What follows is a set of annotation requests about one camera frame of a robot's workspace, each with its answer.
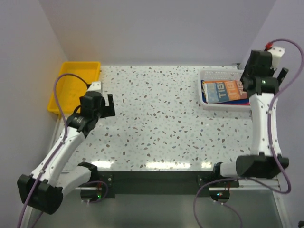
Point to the white orange patterned towel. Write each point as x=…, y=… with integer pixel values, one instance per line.
x=224, y=90

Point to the pink microfiber towel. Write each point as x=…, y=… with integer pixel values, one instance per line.
x=244, y=102

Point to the blue towel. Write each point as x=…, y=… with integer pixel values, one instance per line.
x=203, y=85

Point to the yellow plastic bin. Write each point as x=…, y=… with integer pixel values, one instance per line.
x=69, y=88

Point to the aluminium extrusion rail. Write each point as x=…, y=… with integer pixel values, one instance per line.
x=274, y=183

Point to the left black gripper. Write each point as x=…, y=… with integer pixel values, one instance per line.
x=108, y=111

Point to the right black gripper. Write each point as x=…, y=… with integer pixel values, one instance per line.
x=283, y=71

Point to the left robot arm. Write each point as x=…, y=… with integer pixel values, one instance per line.
x=43, y=189

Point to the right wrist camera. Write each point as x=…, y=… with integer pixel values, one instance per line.
x=276, y=52

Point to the white perforated plastic basket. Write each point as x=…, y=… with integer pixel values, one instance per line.
x=217, y=74

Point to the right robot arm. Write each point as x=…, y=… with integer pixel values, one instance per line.
x=265, y=160

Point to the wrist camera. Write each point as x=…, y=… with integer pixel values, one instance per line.
x=96, y=86
x=276, y=52

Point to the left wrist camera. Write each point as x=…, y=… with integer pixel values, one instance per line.
x=96, y=86

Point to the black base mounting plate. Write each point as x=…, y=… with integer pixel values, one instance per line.
x=147, y=183

